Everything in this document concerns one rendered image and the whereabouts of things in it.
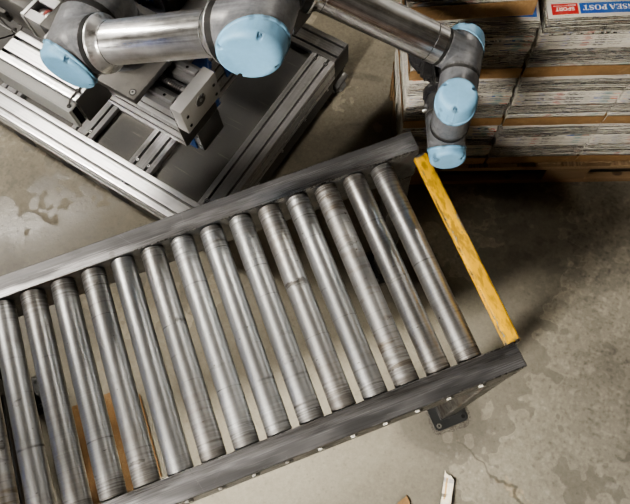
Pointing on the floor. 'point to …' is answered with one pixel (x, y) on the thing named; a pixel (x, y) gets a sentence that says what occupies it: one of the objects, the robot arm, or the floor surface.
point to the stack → (550, 93)
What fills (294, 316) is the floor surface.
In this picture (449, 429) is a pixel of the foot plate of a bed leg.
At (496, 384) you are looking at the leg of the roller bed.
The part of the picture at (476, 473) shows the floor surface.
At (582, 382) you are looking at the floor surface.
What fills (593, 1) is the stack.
